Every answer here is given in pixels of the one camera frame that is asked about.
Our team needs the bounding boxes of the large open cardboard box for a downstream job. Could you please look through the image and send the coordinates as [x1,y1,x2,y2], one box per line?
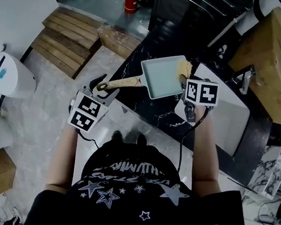
[221,1,281,128]

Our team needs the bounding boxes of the white drain pipe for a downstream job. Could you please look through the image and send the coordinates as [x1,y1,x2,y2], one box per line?
[206,8,243,51]

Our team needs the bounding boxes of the chrome faucet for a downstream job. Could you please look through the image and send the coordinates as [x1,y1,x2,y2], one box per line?
[230,64,257,96]

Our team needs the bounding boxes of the black marble vanity counter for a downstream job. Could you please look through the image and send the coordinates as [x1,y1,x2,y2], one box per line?
[104,23,281,190]

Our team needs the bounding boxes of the stained brown board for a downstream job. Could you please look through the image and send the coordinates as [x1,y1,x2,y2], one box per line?
[93,23,143,62]

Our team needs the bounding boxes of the white rectangular sink basin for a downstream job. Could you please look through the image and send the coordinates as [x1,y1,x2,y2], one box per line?
[170,60,256,159]

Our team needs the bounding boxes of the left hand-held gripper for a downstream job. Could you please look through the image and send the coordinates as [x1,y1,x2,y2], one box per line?
[67,70,122,135]

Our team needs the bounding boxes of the dark wooden pallet steps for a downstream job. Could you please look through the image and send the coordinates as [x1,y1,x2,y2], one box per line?
[27,3,107,83]

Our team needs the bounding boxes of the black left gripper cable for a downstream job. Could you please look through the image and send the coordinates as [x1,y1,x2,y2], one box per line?
[75,127,103,150]

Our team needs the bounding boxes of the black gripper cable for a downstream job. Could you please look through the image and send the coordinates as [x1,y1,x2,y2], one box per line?
[175,103,211,176]
[75,127,103,150]

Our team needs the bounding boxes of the white round trash bin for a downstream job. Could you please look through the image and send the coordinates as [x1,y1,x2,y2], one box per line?
[0,51,41,101]

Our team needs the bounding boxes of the white round appliance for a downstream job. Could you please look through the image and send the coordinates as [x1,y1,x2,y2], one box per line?
[249,0,281,41]

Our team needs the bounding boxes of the yellow sponge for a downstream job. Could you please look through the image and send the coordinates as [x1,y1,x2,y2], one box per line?
[175,58,194,81]

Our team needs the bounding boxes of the person's black shoe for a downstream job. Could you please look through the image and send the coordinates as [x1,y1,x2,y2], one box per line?
[135,133,149,146]
[110,129,124,143]

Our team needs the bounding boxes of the dark grey laundry machine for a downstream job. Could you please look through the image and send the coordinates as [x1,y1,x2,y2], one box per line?
[145,0,255,62]

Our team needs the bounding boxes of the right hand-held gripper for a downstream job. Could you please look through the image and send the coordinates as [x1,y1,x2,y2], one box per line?
[173,73,220,125]

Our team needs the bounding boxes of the person's left forearm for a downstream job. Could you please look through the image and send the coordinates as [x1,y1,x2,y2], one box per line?
[44,124,81,196]

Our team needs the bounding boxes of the white marble-pattern cabinet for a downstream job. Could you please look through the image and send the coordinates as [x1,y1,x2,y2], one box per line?
[245,146,281,202]

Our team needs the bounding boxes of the black star-print shirt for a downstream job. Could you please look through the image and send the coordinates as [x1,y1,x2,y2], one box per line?
[23,132,256,225]

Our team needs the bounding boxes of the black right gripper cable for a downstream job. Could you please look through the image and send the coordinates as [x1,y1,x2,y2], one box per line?
[175,103,211,176]

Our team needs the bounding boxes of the person's right forearm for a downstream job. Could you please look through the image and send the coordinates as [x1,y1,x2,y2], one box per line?
[182,103,232,195]

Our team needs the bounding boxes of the square pale green pan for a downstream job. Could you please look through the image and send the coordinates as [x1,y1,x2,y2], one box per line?
[95,46,194,104]

